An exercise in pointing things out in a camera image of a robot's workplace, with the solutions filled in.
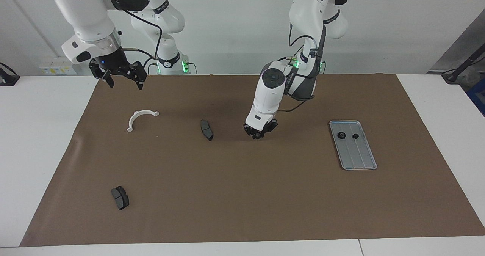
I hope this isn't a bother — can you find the silver metal tray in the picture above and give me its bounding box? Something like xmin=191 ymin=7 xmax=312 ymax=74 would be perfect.
xmin=329 ymin=120 xmax=378 ymax=170

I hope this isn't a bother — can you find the long dark grey brake pad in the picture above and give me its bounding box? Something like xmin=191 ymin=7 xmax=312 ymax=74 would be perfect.
xmin=200 ymin=119 xmax=214 ymax=141

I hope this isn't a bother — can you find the brown table mat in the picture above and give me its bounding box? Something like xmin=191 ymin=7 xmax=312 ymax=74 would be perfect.
xmin=20 ymin=73 xmax=485 ymax=247

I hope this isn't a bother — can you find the black clamp base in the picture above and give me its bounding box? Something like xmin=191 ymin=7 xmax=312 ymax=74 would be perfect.
xmin=0 ymin=62 xmax=20 ymax=86

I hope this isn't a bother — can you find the short dark grey brake pad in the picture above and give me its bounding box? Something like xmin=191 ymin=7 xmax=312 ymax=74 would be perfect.
xmin=111 ymin=186 xmax=130 ymax=211

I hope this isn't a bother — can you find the black stand pole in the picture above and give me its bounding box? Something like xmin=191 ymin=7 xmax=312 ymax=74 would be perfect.
xmin=441 ymin=44 xmax=485 ymax=83

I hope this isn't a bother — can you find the blue crate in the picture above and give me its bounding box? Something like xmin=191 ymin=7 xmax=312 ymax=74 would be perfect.
xmin=467 ymin=78 xmax=485 ymax=116

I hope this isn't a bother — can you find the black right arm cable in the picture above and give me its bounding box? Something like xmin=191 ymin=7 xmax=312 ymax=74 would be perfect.
xmin=99 ymin=0 xmax=164 ymax=65

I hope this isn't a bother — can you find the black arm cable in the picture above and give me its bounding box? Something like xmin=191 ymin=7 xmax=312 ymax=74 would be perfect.
xmin=99 ymin=0 xmax=164 ymax=65
xmin=278 ymin=23 xmax=317 ymax=113

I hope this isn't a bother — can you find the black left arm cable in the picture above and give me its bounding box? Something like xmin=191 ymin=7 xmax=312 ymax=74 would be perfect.
xmin=278 ymin=23 xmax=317 ymax=113

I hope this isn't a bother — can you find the white curved plastic bracket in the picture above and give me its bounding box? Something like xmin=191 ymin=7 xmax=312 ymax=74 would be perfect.
xmin=127 ymin=110 xmax=160 ymax=133

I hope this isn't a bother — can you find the white wall power strip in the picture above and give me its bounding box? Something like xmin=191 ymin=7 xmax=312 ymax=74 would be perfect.
xmin=40 ymin=59 xmax=82 ymax=75

